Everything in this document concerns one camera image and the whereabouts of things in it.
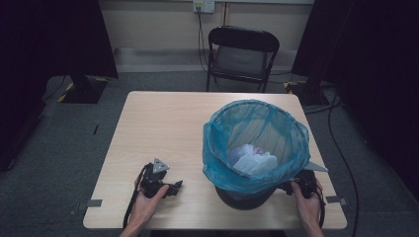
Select black folding chair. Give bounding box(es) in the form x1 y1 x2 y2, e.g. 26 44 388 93
205 25 282 94

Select person's right hand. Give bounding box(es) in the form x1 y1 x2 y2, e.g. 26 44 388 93
291 179 323 229

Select right hand-held gripper black cable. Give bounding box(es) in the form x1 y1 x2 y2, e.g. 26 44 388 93
314 182 328 229

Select dark curtain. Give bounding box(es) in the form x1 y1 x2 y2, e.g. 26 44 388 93
0 0 120 172
291 0 419 201

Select person's left hand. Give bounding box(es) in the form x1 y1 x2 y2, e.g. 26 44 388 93
133 179 170 229

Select white wall socket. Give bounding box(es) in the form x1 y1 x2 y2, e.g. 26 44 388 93
192 0 216 15

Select blue plastic trash bag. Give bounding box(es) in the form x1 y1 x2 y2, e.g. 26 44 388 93
202 99 311 202

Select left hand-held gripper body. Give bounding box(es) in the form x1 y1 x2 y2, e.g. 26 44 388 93
140 157 173 199

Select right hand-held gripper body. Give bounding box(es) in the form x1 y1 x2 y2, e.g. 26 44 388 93
293 160 330 200

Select black wall cable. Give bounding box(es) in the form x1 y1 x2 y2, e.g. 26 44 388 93
196 7 210 74

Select black stand base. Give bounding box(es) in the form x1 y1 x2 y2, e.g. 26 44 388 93
62 74 110 105
290 80 330 107

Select yellow black floor tape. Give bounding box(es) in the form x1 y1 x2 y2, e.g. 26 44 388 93
282 80 308 95
56 76 111 104

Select crumpled white paper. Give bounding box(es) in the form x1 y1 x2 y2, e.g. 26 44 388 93
226 143 280 177

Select dark round trash bin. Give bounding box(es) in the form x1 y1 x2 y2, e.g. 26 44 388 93
213 185 282 211

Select black floor cable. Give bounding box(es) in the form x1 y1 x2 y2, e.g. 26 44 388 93
304 93 361 237

